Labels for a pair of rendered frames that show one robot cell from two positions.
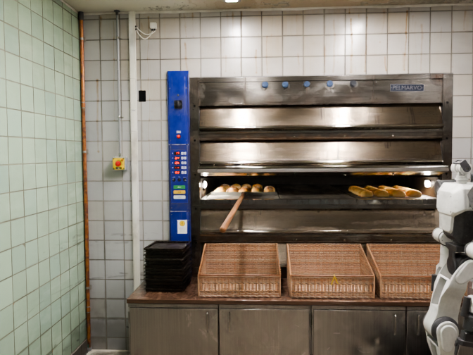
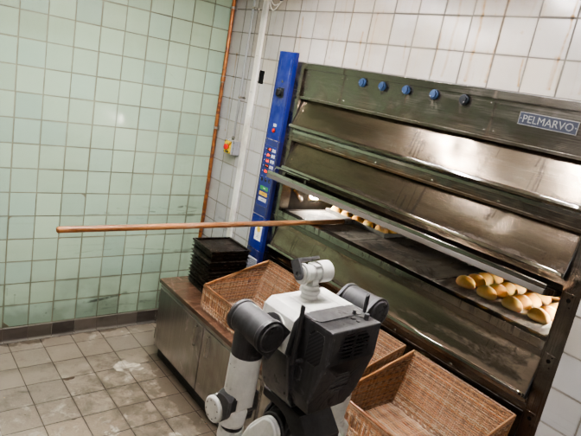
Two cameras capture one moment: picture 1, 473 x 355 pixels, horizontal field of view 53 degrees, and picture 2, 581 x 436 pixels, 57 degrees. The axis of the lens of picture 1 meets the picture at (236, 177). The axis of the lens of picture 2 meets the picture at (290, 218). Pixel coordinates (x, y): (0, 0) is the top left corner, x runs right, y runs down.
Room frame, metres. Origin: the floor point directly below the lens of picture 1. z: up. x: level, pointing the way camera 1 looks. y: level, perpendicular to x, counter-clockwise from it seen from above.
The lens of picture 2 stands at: (1.36, -2.21, 1.98)
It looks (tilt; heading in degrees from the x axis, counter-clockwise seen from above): 14 degrees down; 46
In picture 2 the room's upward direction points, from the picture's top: 11 degrees clockwise
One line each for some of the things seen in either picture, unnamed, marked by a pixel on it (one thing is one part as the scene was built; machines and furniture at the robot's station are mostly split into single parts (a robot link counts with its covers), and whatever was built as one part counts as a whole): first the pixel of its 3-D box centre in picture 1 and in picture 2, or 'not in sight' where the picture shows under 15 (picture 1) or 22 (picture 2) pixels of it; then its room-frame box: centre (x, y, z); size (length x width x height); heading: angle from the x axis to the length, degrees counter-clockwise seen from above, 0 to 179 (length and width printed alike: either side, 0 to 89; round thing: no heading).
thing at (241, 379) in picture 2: not in sight; (238, 385); (2.26, -1.18, 1.12); 0.13 x 0.12 x 0.22; 0
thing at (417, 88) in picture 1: (318, 90); (421, 102); (3.60, -0.62, 1.99); 1.80 x 0.08 x 0.21; 87
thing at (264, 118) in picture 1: (319, 116); (408, 142); (3.57, -0.62, 1.80); 1.79 x 0.11 x 0.19; 87
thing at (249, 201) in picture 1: (318, 201); (383, 262); (3.60, -0.62, 1.16); 1.80 x 0.06 x 0.04; 87
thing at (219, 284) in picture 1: (240, 268); (261, 300); (3.34, -0.02, 0.72); 0.56 x 0.49 x 0.28; 88
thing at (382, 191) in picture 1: (382, 190); (528, 291); (3.98, -1.22, 1.21); 0.61 x 0.48 x 0.06; 177
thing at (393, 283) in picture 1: (412, 269); (419, 418); (3.27, -1.22, 0.72); 0.56 x 0.49 x 0.28; 86
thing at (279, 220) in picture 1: (318, 220); (373, 288); (3.57, -0.62, 1.02); 1.79 x 0.11 x 0.19; 87
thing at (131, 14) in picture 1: (134, 164); (242, 151); (3.64, 0.78, 1.45); 0.05 x 0.02 x 2.30; 87
